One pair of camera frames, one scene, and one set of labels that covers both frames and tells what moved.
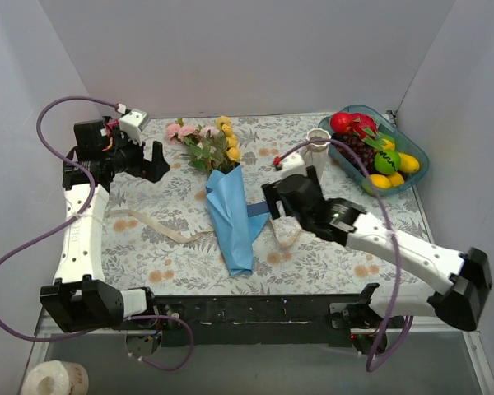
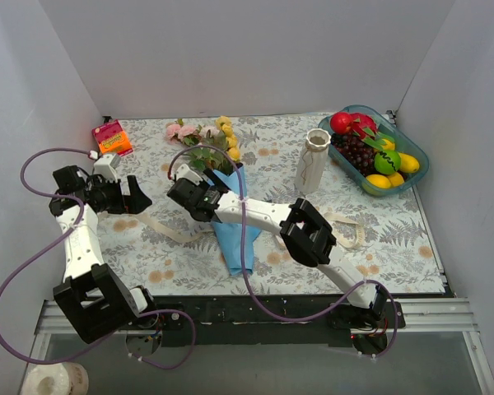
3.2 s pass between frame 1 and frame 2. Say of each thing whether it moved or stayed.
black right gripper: moved
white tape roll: stayed
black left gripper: moved
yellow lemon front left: stayed
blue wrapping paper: stayed
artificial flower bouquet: stayed
